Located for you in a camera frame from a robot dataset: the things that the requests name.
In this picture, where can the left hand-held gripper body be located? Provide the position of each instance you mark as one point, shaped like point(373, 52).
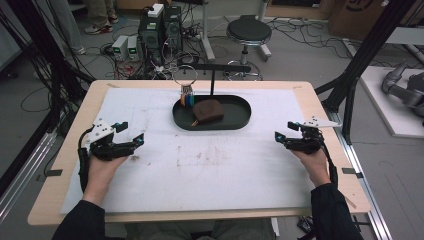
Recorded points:
point(103, 146)

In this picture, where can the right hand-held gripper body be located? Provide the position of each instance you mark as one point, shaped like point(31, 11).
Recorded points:
point(308, 141)

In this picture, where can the black oval tray with hanger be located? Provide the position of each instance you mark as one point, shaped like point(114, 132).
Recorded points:
point(236, 115)

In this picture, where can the black computer tower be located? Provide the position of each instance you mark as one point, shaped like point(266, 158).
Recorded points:
point(172, 28)
point(150, 36)

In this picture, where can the black round stool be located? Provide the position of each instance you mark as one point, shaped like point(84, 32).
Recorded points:
point(249, 31)

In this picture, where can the brown pouch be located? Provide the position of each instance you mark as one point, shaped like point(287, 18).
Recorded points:
point(208, 111)

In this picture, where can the person's right hand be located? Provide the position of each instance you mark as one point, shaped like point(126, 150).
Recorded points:
point(313, 166)

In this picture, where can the white table leg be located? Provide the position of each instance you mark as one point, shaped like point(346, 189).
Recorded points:
point(206, 30)

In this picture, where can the cardboard box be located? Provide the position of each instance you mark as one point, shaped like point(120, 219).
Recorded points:
point(360, 16)

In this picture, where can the grey power supply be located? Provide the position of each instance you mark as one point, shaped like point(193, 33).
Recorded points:
point(133, 48)
point(120, 46)

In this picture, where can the person's left hand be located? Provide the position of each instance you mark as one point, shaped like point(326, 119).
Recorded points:
point(100, 173)

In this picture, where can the aluminium rail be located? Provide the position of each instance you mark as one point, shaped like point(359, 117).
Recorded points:
point(370, 196)
point(23, 173)

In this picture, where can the white box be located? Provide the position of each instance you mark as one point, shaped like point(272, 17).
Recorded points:
point(156, 10)

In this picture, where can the black frame stand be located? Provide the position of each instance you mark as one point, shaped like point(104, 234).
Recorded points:
point(366, 50)
point(43, 56)

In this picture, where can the black tape piece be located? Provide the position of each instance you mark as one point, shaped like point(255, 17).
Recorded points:
point(53, 172)
point(351, 172)

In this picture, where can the white table mat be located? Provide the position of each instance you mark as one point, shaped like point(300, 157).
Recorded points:
point(166, 180)

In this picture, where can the white platform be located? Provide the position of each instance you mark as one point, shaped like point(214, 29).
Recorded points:
point(383, 110)

